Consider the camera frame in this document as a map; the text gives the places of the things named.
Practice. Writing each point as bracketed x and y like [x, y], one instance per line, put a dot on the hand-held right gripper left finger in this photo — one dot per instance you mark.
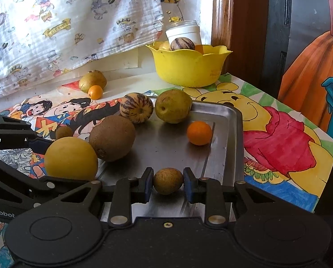
[148, 184]

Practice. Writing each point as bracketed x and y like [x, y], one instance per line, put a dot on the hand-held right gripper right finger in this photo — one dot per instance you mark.
[188, 185]

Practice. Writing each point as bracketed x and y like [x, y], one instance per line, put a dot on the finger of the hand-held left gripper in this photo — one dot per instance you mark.
[39, 145]
[29, 178]

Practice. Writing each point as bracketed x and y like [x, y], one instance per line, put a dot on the small brown fruit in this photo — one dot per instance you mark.
[63, 132]
[168, 181]

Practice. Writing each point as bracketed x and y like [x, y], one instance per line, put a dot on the yellow lemon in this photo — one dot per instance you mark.
[71, 157]

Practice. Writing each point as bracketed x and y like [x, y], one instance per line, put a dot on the metal tray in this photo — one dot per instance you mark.
[169, 150]

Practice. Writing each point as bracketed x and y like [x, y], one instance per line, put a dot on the orange mandarin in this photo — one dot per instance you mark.
[199, 133]

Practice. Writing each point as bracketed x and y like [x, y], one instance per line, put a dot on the brown kiwi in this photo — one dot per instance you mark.
[112, 138]

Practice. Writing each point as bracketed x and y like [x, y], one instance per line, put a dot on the small orange kumquat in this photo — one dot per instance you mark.
[95, 92]

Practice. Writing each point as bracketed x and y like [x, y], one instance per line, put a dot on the purple striped pepino melon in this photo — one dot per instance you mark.
[136, 108]

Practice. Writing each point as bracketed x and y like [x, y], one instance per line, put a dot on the speckled yellow pear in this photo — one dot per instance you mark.
[173, 106]

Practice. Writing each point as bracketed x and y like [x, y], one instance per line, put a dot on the green-yellow pear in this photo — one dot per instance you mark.
[92, 79]

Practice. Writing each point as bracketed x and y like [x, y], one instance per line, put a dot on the colourful cartoon table mat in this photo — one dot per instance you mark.
[267, 145]

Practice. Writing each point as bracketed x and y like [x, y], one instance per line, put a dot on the yellow scalloped bowl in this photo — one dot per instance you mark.
[188, 69]

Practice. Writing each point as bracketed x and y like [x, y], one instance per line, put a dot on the white printed blanket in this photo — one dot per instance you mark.
[57, 19]

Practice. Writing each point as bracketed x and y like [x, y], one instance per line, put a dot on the yellow fruit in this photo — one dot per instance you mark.
[164, 46]

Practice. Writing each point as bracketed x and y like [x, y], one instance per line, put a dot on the white jar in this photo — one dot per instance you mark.
[183, 32]

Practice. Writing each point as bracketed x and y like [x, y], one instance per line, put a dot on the yellow flower twig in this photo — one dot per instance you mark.
[174, 19]

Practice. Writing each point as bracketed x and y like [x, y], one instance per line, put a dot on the black panel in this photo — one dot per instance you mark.
[278, 33]

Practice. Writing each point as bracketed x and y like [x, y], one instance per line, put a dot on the wall poster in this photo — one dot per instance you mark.
[308, 69]

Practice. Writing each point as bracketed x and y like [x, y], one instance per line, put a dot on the wooden door frame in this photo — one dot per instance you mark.
[239, 19]

